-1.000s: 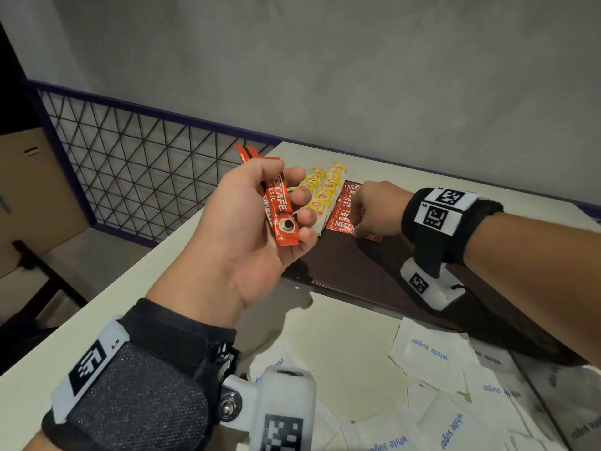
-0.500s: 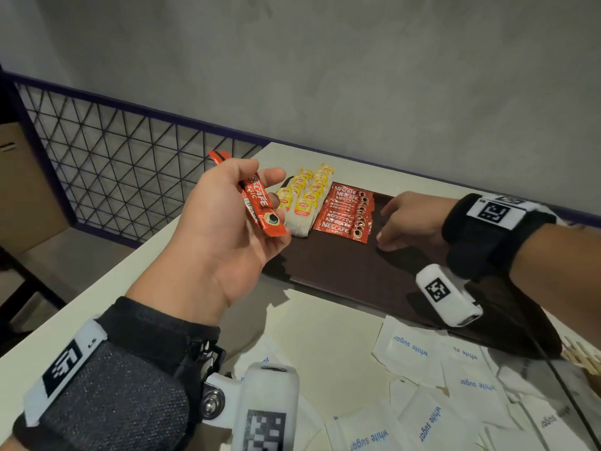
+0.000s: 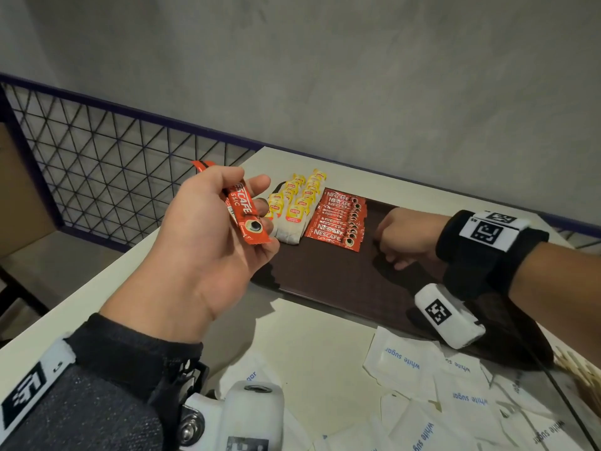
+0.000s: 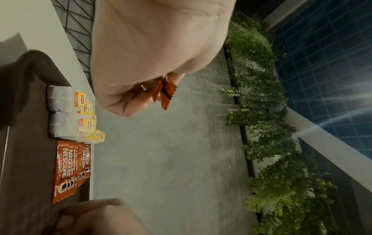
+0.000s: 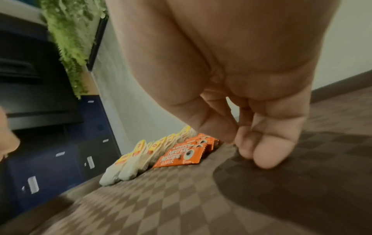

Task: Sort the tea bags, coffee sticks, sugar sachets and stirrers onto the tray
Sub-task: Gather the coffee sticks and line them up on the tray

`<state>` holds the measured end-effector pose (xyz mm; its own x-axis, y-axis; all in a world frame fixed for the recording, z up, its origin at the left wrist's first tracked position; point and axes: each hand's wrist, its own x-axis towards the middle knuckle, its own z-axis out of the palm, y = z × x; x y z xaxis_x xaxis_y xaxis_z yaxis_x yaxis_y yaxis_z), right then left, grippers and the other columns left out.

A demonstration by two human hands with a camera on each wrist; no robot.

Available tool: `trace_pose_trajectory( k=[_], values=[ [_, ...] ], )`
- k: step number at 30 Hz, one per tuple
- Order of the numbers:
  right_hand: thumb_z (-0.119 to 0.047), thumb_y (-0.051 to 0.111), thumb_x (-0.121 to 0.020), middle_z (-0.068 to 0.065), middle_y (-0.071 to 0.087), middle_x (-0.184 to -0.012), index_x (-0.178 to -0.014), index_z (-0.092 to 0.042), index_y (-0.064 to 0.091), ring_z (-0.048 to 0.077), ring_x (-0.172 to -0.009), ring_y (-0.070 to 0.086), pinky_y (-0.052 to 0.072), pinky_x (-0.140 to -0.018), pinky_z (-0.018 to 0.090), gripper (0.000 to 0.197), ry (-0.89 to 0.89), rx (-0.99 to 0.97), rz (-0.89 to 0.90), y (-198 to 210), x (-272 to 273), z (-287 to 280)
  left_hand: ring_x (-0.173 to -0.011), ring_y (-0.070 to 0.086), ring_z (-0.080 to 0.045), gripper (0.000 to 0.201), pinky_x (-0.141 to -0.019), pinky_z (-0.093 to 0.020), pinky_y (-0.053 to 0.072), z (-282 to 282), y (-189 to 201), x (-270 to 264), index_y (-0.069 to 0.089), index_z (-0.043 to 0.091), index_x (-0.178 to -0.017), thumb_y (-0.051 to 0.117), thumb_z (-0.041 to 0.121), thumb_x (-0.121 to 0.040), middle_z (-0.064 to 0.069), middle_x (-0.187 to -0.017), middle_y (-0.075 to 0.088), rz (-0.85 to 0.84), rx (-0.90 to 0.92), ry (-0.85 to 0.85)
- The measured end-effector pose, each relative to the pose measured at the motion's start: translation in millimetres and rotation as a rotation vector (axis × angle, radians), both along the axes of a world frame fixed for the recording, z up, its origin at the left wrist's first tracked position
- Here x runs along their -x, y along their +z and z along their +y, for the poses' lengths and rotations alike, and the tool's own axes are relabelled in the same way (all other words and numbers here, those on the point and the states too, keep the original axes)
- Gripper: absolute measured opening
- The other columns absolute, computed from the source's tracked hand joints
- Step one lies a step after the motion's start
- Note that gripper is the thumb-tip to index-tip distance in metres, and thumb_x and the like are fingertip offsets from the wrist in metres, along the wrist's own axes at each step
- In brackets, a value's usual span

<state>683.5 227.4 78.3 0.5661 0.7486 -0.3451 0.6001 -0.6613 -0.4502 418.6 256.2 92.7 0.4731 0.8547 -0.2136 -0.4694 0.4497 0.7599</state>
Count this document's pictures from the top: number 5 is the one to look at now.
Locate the person's left hand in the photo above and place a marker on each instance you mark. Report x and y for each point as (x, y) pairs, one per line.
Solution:
(7, 137)

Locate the person's right hand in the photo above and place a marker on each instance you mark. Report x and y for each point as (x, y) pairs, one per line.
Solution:
(232, 57)

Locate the row of red coffee sachets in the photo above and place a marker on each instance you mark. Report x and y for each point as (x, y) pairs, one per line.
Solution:
(174, 158)

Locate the brown plastic tray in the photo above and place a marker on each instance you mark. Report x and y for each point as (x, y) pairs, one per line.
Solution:
(261, 195)

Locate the dark cabinet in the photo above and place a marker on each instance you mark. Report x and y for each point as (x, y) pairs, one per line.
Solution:
(58, 165)

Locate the black metal rack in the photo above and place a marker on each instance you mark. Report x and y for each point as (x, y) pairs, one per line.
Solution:
(35, 80)

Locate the green plants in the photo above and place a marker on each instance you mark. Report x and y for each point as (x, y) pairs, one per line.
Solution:
(69, 34)

